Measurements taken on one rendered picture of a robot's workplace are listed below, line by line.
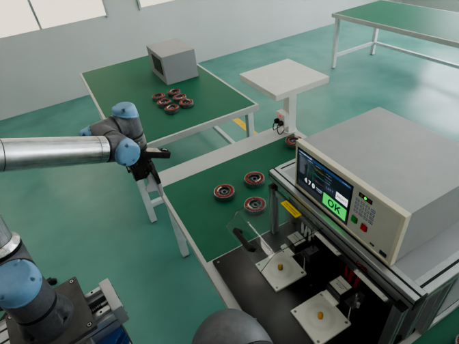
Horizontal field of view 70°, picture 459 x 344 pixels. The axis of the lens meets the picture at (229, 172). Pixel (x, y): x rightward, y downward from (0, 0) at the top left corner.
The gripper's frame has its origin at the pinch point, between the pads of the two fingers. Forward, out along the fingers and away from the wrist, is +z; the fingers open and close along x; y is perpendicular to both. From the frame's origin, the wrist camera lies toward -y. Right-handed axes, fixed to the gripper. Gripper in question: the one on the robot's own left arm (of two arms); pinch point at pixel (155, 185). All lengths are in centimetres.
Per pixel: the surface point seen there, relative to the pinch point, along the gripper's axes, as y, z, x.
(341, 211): -39, -2, 56
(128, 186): -21, 115, -159
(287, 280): -26, 37, 45
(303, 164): -41, -9, 37
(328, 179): -40, -11, 50
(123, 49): -131, 65, -398
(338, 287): -31, 23, 65
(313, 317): -23, 37, 62
